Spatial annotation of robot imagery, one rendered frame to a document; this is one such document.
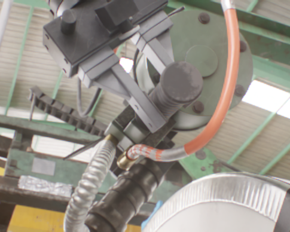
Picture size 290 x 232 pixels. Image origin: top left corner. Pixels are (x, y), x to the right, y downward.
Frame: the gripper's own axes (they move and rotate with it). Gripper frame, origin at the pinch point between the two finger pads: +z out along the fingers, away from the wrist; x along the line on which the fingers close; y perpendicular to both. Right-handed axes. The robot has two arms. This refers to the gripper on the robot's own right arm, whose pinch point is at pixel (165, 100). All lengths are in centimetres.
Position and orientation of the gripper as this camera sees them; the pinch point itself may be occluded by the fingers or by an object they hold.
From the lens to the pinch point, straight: 52.6
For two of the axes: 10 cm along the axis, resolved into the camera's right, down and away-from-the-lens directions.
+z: 6.1, 7.9, -0.6
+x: 7.7, -5.7, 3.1
